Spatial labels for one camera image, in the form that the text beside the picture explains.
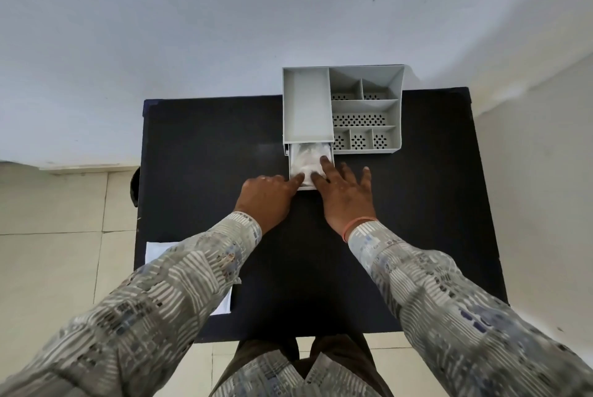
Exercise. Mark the person's left hand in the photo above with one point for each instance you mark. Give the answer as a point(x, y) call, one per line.
point(264, 200)

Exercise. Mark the person's right hand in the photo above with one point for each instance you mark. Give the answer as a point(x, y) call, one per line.
point(345, 200)

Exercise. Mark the person's right thumb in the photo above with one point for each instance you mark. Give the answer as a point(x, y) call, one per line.
point(318, 178)

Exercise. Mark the person's right middle finger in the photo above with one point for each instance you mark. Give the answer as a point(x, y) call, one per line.
point(347, 170)

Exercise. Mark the grey organizer drawer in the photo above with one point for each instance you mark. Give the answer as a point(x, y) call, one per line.
point(295, 181)

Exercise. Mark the person's left forearm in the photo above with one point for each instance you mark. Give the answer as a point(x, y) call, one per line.
point(153, 299)

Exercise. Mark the person's right forearm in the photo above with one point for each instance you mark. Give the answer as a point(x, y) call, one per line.
point(444, 304)

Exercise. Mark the white crumpled cloth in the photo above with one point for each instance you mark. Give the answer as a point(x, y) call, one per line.
point(308, 158)

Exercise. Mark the orange wrist thread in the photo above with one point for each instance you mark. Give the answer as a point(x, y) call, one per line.
point(354, 225)

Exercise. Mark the grey plastic desk organizer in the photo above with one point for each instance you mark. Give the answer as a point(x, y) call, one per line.
point(307, 105)

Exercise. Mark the person's legs in brown trousers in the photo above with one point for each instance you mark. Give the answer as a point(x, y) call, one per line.
point(340, 355)

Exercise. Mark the white paper sheet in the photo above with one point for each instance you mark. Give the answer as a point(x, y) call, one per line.
point(155, 251)

